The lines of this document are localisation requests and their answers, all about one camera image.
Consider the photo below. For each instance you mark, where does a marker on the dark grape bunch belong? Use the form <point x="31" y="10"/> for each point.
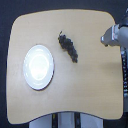
<point x="67" y="45"/>

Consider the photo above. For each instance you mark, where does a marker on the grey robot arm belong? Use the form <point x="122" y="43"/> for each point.
<point x="117" y="35"/>

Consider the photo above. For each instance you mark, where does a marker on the white round plate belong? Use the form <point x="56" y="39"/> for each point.
<point x="38" y="67"/>

